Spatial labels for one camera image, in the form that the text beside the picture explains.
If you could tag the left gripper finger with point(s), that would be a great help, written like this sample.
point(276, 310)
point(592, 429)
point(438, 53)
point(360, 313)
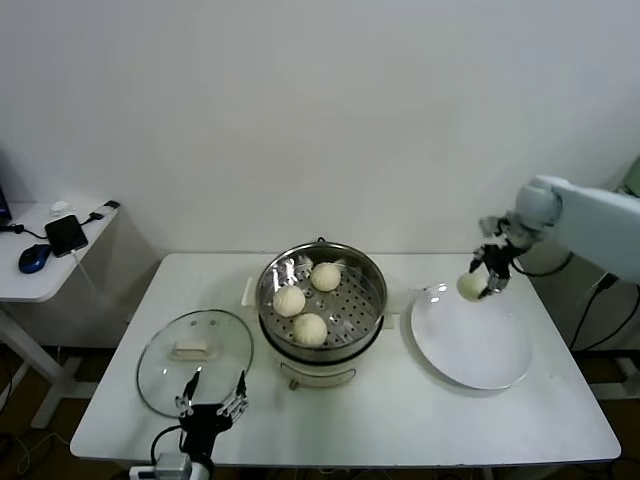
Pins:
point(194, 382)
point(242, 385)

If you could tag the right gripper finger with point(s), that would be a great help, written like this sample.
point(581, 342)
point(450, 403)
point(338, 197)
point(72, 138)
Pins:
point(496, 282)
point(478, 260)

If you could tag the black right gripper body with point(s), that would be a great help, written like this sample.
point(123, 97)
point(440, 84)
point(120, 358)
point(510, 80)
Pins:
point(497, 259)

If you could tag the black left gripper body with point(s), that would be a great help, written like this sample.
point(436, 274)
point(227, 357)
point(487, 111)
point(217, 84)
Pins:
point(202, 417)

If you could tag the white steamed baozi bun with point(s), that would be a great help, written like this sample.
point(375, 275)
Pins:
point(289, 300)
point(470, 286)
point(310, 328)
point(326, 276)

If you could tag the glass pot lid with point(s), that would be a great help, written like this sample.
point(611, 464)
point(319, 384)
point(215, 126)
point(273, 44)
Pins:
point(230, 340)

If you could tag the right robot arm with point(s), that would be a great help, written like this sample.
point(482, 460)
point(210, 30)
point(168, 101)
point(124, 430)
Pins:
point(590, 220)

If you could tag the perforated steel steamer basket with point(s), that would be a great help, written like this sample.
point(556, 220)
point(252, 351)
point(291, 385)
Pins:
point(360, 295)

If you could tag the white round plate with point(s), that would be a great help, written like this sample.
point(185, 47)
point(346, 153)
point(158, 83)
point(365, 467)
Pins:
point(470, 345)

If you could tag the white side table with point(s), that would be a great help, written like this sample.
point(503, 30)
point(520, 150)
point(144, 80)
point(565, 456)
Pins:
point(30, 285)

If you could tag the black smartphone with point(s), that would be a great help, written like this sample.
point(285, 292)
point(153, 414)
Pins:
point(66, 236)

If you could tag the blue computer mouse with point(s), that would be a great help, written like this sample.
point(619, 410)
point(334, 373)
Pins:
point(34, 259)

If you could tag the small white case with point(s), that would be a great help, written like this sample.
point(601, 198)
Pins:
point(60, 207)

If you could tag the dark laptop screen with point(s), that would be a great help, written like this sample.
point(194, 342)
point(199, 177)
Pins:
point(4, 200)

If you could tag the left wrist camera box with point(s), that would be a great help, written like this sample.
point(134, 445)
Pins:
point(172, 462)

